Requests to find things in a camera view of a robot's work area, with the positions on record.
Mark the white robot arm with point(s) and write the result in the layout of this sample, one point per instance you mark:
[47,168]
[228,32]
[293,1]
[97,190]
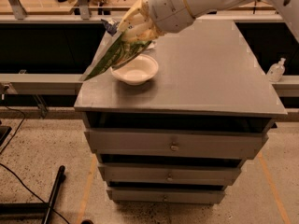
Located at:
[149,19]

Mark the blue chip bag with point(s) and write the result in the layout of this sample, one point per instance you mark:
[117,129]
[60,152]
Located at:
[110,26]

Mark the bottom grey drawer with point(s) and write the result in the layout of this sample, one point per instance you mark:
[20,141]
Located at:
[202,196]

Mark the top grey drawer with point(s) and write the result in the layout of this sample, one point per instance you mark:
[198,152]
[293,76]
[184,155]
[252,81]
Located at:
[176,143]

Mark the grey drawer cabinet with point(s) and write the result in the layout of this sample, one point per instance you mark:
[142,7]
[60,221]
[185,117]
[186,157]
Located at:
[208,81]

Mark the black stand leg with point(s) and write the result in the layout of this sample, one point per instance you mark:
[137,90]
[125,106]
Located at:
[42,210]

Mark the green jalapeno chip bag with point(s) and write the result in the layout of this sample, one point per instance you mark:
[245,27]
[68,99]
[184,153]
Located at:
[114,53]

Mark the middle grey drawer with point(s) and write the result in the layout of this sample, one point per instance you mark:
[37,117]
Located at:
[168,174]

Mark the white paper bowl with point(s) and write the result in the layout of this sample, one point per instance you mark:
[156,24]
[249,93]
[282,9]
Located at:
[137,71]

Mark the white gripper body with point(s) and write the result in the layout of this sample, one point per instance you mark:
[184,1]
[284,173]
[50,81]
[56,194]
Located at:
[168,8]

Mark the grey metal rail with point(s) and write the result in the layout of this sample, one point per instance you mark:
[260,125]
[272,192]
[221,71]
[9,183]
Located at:
[41,84]

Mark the grey drawer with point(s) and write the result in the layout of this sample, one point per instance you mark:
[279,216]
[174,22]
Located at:
[202,196]
[168,174]
[176,143]

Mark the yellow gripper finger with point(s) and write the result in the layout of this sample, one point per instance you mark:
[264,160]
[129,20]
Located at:
[140,32]
[136,15]

